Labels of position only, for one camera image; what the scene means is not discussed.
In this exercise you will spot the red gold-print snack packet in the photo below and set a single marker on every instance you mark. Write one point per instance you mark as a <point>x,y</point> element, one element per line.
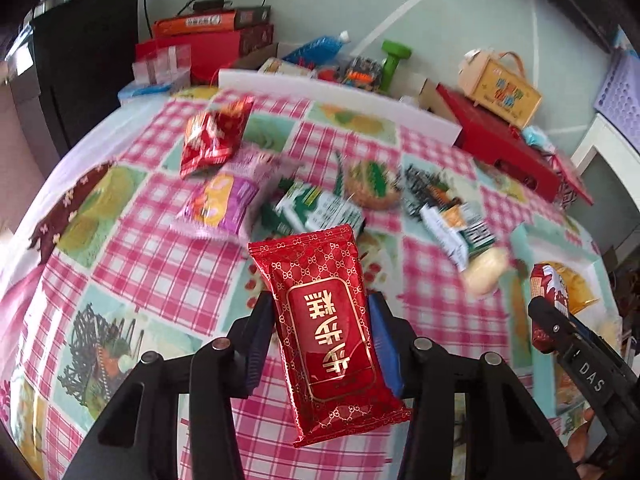
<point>330,340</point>

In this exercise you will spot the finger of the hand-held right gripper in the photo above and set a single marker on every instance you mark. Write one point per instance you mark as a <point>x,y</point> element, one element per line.
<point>555,322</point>

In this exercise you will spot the green dumbbell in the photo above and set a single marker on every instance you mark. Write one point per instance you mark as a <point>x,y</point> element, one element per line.
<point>392,62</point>

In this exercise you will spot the round pastry green-trimmed wrapper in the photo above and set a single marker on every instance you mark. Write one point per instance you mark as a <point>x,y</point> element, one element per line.
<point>372,185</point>

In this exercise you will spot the black box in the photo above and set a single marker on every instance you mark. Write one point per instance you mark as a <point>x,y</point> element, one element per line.
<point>252,17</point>

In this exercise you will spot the red picture-print snack packet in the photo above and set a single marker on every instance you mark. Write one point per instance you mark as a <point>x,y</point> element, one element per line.
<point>210,140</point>

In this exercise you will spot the small red white snack packet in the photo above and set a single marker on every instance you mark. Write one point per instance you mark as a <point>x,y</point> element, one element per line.
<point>545,285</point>

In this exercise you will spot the purple basket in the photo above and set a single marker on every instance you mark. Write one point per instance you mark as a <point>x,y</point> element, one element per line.
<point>620,85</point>

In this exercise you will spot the black cabinet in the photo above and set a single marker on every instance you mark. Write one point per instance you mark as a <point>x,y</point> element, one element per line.
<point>85,60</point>

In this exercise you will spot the maroon patterned box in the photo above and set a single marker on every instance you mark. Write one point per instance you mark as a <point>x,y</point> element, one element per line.
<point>257,40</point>

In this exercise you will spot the light blue face mask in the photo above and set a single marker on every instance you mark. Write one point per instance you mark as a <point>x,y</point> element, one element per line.
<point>537,137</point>

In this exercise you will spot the beige carry box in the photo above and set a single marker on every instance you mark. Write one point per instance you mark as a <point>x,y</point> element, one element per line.
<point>505,95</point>

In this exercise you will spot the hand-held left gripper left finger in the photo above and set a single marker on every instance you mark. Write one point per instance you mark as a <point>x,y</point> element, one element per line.
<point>260,340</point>

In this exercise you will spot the blue bottle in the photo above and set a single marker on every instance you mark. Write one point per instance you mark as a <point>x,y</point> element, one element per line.
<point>315,49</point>

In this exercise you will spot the person's right hand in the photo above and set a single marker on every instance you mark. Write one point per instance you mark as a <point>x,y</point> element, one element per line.
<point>580,442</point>

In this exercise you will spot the teal tray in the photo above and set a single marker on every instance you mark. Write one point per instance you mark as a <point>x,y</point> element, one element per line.
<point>550,247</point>

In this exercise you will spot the dark colourful toy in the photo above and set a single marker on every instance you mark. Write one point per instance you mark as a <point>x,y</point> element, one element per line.
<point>362,72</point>

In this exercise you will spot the cardboard box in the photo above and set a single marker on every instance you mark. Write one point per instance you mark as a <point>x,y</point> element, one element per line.
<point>430,95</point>

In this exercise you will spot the light blue box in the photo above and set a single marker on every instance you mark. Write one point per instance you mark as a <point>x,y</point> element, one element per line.
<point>142,91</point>

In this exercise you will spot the red patterned box lid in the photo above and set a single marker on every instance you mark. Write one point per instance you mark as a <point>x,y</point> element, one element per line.
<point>572,180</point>

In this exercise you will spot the orange box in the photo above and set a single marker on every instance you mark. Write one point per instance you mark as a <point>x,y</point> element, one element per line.
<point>195,22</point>

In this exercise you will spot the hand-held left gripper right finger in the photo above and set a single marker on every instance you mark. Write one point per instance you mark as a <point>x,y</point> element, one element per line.
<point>387,345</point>

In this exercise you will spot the white printed box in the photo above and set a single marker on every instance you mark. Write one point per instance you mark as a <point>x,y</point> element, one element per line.
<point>282,66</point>

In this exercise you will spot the white foam board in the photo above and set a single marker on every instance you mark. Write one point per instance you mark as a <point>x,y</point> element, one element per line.
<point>300,87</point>

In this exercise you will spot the large red box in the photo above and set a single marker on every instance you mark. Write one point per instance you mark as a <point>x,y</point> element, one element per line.
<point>210,55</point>

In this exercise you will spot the black power adapter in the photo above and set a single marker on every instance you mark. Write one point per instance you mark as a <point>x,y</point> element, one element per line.
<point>205,5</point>

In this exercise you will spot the purple snack packet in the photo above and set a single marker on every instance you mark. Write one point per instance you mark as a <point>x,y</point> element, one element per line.
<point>220,200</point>

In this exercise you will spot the red gift box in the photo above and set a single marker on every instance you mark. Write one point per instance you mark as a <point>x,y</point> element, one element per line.
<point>490,130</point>

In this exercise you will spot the white green yellow-cake packet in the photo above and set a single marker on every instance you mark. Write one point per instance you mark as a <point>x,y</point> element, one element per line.
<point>450,225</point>

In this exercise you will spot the white side table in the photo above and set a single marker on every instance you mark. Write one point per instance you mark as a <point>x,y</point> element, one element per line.
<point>605,145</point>

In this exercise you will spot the clear plastic box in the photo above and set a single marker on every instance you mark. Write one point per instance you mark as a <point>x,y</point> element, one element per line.
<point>160,67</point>

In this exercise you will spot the green white snack packet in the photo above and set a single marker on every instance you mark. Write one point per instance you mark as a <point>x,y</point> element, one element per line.
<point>320,210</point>

